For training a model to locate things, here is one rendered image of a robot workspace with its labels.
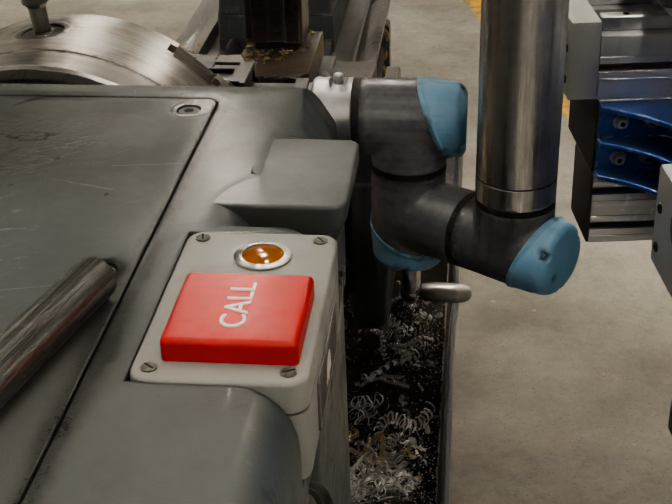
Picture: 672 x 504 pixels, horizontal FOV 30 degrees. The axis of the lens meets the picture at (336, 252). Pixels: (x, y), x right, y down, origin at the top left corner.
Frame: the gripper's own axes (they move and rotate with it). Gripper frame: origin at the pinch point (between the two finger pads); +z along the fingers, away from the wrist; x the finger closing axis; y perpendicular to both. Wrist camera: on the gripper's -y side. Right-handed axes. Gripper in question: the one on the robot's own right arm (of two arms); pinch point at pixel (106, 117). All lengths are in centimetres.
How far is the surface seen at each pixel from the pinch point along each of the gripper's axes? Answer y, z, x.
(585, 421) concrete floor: 103, -60, -107
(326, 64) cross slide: 46.0, -15.9, -10.7
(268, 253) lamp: -59, -27, 17
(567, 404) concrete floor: 108, -57, -107
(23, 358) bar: -70, -19, 18
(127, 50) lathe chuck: -21.0, -9.2, 14.3
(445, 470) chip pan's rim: 9, -34, -48
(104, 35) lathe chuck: -19.6, -7.0, 15.0
